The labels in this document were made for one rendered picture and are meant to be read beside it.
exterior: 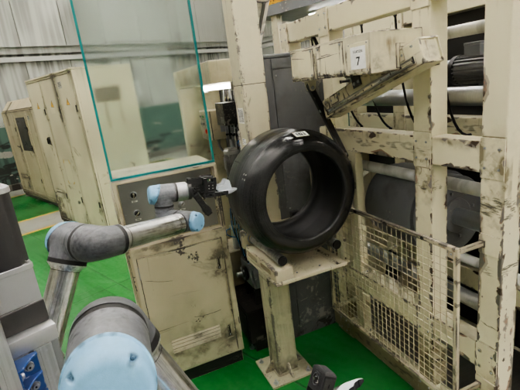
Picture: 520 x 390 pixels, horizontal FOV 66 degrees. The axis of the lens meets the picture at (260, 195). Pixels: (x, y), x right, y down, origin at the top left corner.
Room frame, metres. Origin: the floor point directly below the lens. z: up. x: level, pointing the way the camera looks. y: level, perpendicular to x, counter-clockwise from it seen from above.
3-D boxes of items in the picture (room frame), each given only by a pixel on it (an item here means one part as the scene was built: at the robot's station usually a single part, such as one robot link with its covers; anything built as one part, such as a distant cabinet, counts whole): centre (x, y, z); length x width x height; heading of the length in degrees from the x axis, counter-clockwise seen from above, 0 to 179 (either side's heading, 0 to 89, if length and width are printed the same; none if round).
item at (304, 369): (2.06, -0.02, 0.02); 0.27 x 0.27 x 0.04; 21
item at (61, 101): (5.38, 2.15, 1.05); 1.61 x 0.73 x 2.10; 44
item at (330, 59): (1.82, -0.45, 1.71); 0.61 x 0.25 x 0.15; 21
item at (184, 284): (2.26, 0.55, 0.63); 0.56 x 0.41 x 1.27; 111
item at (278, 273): (1.78, 0.00, 0.83); 0.36 x 0.09 x 0.06; 21
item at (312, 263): (1.83, -0.13, 0.80); 0.37 x 0.36 x 0.02; 111
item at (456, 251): (1.74, -0.52, 0.65); 0.90 x 0.02 x 0.70; 21
